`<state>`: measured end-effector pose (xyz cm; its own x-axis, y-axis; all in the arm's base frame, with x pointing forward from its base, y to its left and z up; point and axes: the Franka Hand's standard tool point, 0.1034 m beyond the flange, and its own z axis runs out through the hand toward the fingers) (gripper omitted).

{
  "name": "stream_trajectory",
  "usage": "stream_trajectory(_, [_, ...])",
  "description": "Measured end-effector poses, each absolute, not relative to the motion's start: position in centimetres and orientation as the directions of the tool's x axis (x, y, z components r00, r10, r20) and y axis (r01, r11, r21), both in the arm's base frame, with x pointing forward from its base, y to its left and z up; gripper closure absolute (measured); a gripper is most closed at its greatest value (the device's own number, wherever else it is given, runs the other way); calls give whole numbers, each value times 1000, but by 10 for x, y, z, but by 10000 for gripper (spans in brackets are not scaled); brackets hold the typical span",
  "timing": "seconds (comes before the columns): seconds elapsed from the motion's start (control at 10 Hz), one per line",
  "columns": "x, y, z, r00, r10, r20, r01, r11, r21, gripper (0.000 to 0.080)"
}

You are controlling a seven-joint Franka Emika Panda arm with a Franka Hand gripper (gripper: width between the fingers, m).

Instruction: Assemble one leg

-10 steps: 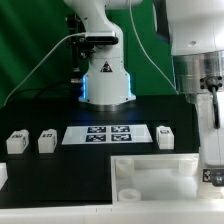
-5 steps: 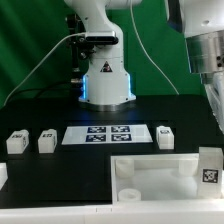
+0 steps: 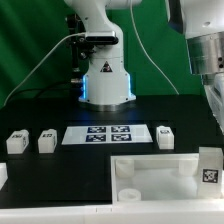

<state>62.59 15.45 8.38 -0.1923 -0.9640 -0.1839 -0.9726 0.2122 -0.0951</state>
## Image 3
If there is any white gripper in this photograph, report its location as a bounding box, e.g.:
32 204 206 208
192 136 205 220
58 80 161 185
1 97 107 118
202 73 224 134

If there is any white square tabletop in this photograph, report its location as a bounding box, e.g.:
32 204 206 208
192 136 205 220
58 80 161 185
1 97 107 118
111 153 224 203

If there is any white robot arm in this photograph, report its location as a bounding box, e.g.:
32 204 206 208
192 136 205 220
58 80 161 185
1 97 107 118
64 0 224 131

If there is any white sheet with markers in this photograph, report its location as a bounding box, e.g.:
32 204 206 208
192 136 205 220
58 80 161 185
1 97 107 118
62 124 152 145

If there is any white front fence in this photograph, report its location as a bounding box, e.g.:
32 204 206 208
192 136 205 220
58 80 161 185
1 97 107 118
0 200 224 224

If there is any white left fence block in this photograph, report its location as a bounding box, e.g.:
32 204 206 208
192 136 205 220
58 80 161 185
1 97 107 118
0 163 8 190

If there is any black camera on base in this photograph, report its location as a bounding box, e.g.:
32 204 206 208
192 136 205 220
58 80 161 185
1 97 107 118
85 31 119 45

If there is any black camera stand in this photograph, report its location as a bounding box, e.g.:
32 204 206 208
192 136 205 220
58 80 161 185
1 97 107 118
66 13 85 100

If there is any white cable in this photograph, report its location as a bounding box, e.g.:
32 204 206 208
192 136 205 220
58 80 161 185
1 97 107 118
3 0 181 107

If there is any black cable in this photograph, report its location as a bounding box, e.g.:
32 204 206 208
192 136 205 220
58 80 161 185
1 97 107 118
6 83 83 104

